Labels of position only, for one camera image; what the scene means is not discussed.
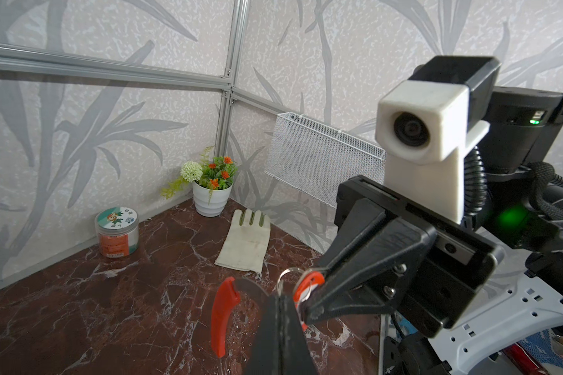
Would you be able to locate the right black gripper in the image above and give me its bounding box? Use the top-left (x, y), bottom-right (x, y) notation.
top-left (300, 176), bottom-right (505, 338)

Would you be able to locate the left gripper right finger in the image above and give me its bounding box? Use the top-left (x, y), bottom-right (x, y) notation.
top-left (279, 295), bottom-right (317, 375)

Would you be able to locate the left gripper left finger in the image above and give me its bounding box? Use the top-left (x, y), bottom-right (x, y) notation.
top-left (243, 295), bottom-right (282, 375)

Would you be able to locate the key with red tag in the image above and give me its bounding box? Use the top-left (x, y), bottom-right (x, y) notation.
top-left (290, 267), bottom-right (325, 331)

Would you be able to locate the metal keyring with red handle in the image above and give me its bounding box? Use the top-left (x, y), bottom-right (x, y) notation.
top-left (210, 277), bottom-right (292, 359)

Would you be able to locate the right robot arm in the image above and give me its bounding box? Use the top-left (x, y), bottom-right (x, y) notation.
top-left (302, 87), bottom-right (563, 374)

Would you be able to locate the cream work glove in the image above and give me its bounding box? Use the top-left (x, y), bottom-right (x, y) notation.
top-left (215, 209), bottom-right (271, 275)

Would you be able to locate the white pot with flowers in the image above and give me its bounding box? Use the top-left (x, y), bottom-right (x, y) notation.
top-left (160, 146), bottom-right (238, 217)

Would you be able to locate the white wire mesh basket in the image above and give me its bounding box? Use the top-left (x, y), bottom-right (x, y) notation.
top-left (264, 112), bottom-right (386, 208)

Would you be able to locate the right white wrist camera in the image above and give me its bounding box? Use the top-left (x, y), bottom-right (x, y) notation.
top-left (375, 56), bottom-right (500, 223)

